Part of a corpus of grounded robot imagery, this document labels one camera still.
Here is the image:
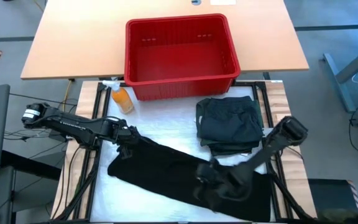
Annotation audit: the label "red plastic bin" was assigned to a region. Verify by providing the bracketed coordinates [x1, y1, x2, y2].
[124, 12, 241, 101]

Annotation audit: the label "dark green pants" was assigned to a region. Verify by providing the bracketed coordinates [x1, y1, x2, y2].
[196, 98, 265, 150]

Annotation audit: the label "light wooden desk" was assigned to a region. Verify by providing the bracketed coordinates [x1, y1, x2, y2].
[20, 0, 310, 80]

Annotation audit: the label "black floor cables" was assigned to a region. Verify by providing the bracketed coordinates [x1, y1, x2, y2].
[3, 92, 79, 142]

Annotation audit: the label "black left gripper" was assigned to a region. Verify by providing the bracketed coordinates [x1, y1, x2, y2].
[112, 123, 142, 160]

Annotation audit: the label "yellow cable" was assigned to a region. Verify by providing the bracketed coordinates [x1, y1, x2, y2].
[62, 79, 74, 113]

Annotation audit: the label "grey desk leg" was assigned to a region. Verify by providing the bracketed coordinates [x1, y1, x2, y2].
[323, 40, 358, 113]

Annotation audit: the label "black garment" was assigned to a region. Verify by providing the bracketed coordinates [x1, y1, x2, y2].
[106, 136, 273, 223]

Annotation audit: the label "orange spray bottle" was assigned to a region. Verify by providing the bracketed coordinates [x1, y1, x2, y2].
[101, 80, 135, 115]

